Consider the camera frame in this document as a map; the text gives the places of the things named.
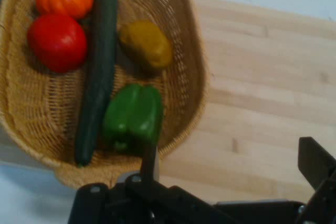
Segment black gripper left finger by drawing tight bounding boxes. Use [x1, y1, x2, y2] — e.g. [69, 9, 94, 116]
[68, 144, 238, 224]

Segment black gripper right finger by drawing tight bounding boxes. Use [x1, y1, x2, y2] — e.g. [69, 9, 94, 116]
[298, 136, 336, 224]

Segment yellow-brown potato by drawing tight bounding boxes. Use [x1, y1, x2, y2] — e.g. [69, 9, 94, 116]
[118, 19, 174, 69]

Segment green bell pepper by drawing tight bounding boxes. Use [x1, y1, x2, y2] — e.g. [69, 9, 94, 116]
[101, 83, 164, 154]

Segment dark green cucumber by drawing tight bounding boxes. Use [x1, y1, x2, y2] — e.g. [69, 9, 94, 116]
[74, 0, 119, 167]

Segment woven wicker basket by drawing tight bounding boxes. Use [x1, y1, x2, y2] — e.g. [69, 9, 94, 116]
[0, 0, 210, 190]

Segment red tomato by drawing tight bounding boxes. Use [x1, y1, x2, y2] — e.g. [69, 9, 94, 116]
[27, 13, 88, 73]

